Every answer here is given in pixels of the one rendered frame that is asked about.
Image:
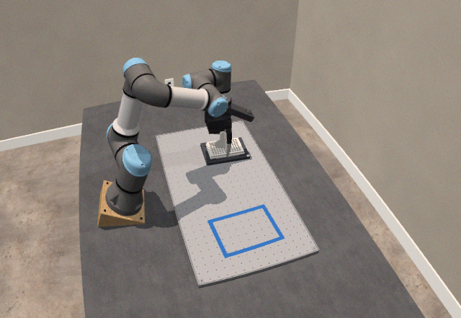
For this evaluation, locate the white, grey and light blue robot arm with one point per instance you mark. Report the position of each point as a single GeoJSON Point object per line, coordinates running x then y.
{"type": "Point", "coordinates": [134, 161]}

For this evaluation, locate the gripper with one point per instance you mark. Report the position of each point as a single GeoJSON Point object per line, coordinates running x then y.
{"type": "Point", "coordinates": [222, 126]}

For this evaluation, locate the blue tape outline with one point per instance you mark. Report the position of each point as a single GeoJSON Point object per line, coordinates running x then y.
{"type": "Point", "coordinates": [225, 254]}

